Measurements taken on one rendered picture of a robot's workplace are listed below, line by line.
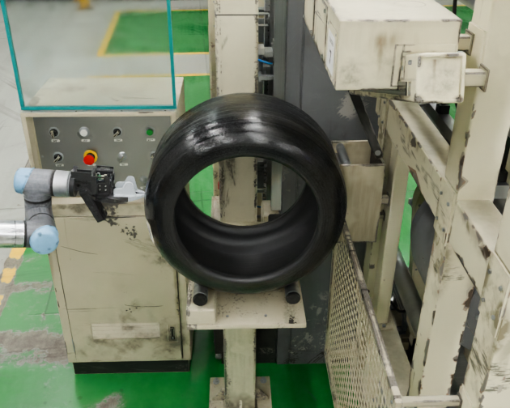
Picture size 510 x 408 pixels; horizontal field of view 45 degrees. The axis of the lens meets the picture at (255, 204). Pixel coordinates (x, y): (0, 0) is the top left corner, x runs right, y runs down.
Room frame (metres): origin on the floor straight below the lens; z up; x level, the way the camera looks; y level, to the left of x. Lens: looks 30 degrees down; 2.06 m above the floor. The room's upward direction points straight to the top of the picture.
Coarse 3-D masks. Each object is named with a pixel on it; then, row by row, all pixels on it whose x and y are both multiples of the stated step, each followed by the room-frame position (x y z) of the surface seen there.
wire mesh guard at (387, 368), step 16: (336, 256) 1.86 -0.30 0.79; (352, 256) 1.55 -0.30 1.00; (352, 272) 1.56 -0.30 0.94; (336, 288) 1.78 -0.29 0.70; (336, 304) 1.75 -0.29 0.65; (352, 304) 1.51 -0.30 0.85; (368, 304) 1.32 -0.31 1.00; (336, 320) 1.72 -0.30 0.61; (352, 320) 1.48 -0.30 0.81; (368, 320) 1.30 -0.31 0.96; (352, 336) 1.47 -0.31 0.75; (336, 352) 1.69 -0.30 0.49; (368, 352) 1.27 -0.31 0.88; (384, 352) 1.14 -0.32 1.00; (336, 368) 1.66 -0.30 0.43; (352, 368) 1.42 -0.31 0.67; (368, 368) 1.24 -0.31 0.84; (384, 368) 1.09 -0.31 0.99; (336, 384) 1.63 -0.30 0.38; (336, 400) 1.60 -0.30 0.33; (368, 400) 1.21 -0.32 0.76; (400, 400) 0.98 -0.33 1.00
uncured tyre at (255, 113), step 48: (240, 96) 1.66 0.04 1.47; (192, 144) 1.47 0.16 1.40; (240, 144) 1.46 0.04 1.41; (288, 144) 1.47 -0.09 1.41; (336, 192) 1.48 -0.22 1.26; (192, 240) 1.68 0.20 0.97; (240, 240) 1.73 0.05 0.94; (288, 240) 1.70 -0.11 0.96; (336, 240) 1.50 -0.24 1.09; (240, 288) 1.46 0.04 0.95
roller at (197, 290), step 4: (196, 284) 1.52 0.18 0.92; (196, 288) 1.49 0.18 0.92; (200, 288) 1.49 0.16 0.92; (204, 288) 1.50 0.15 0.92; (196, 292) 1.47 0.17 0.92; (200, 292) 1.47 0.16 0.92; (204, 292) 1.48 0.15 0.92; (196, 296) 1.46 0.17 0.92; (200, 296) 1.46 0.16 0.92; (204, 296) 1.46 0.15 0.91; (196, 300) 1.46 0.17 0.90; (200, 300) 1.46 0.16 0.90; (204, 300) 1.46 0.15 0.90; (196, 304) 1.46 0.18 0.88; (200, 304) 1.46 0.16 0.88; (204, 304) 1.46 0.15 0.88
